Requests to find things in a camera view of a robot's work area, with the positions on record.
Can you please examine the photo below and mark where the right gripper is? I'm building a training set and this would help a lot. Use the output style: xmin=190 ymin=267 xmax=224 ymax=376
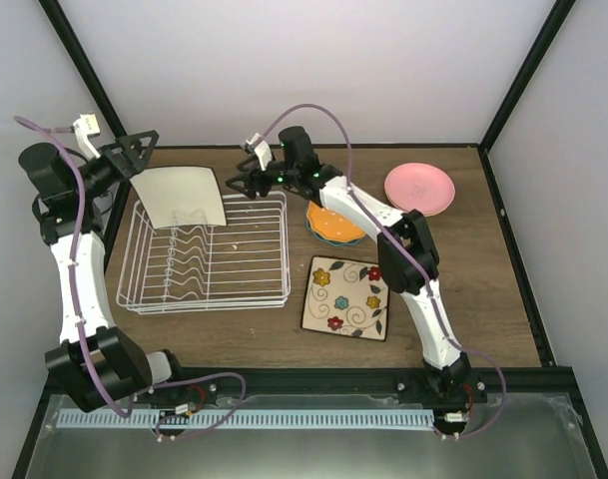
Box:
xmin=228 ymin=156 xmax=301 ymax=199

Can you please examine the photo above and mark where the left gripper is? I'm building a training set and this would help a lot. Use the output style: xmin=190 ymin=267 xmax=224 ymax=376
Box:
xmin=73 ymin=131 xmax=161 ymax=200

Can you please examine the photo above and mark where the cream square plate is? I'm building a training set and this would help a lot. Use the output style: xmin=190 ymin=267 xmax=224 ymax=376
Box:
xmin=130 ymin=166 xmax=228 ymax=230

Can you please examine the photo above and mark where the orange dotted scalloped plate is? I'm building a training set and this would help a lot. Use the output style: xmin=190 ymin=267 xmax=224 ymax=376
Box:
xmin=305 ymin=202 xmax=366 ymax=241

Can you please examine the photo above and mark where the teal dotted plate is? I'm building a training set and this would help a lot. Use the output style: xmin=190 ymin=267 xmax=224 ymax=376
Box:
xmin=306 ymin=221 xmax=363 ymax=247

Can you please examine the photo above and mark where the square floral plate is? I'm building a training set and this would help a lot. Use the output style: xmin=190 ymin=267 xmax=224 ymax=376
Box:
xmin=301 ymin=255 xmax=390 ymax=341

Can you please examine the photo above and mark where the pink round plate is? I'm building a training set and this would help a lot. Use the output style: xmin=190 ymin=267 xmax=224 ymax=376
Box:
xmin=383 ymin=163 xmax=455 ymax=200

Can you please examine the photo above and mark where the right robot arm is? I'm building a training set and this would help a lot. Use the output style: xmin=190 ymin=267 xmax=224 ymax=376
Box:
xmin=226 ymin=126 xmax=471 ymax=402

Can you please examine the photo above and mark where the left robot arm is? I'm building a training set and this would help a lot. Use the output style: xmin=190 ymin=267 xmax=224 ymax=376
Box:
xmin=18 ymin=130 xmax=189 ymax=412

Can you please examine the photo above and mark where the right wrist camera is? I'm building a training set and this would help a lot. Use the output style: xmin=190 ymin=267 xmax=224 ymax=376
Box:
xmin=242 ymin=133 xmax=274 ymax=172

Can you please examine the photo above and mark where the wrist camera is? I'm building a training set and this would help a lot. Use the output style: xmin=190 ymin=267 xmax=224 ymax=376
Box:
xmin=242 ymin=133 xmax=274 ymax=172
xmin=73 ymin=113 xmax=101 ymax=160

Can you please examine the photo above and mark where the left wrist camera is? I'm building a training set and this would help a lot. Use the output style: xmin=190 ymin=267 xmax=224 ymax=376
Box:
xmin=73 ymin=113 xmax=101 ymax=160

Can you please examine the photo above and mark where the white wire dish rack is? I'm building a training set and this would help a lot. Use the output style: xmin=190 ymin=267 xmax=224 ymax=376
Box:
xmin=116 ymin=192 xmax=291 ymax=315

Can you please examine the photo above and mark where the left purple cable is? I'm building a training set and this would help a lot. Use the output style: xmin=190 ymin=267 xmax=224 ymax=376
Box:
xmin=13 ymin=116 xmax=248 ymax=444

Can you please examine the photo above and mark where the slotted cable duct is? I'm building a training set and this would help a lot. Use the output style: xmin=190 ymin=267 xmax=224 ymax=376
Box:
xmin=57 ymin=408 xmax=434 ymax=430

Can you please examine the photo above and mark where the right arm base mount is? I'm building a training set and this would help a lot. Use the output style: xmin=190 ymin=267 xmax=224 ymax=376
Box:
xmin=394 ymin=369 xmax=487 ymax=408

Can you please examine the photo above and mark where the black front frame rail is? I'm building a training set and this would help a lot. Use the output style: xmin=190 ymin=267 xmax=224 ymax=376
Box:
xmin=48 ymin=366 xmax=574 ymax=400

